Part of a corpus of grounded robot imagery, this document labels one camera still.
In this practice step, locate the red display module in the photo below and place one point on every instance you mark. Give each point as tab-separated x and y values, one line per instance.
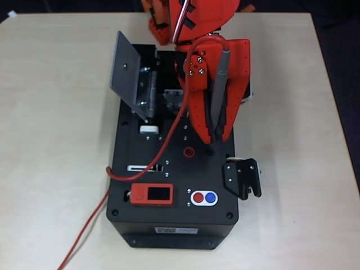
139	194

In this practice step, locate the red push button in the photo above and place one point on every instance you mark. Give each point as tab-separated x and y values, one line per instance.
198	197

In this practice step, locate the red and blue buttons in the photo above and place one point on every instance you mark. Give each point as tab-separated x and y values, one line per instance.
192	194

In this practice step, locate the slot slider with black knob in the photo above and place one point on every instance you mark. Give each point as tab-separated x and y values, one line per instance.
137	168

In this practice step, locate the grey hinged door panel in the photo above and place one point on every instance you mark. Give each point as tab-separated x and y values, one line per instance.
123	78

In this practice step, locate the orange plastic piece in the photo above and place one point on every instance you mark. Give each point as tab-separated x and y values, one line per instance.
249	8

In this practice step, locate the white slider knob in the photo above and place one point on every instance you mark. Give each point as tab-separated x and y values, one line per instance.
148	129

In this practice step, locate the small terminal circuit board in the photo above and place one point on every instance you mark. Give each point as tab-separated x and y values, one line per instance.
173	98

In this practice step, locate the blue push button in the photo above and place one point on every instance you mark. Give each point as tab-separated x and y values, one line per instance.
210	197

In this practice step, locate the black task board box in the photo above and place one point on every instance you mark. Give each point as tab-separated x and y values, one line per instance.
174	197

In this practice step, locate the black corner block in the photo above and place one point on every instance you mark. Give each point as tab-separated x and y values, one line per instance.
146	53

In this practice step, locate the small white scrap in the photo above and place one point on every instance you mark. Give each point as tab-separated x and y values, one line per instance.
11	14

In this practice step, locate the white label sticker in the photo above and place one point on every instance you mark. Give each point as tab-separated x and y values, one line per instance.
177	230

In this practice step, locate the red robot arm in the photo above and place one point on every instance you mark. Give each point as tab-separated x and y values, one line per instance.
208	19

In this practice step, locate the grey test probe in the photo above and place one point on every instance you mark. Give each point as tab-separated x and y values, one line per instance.
220	84

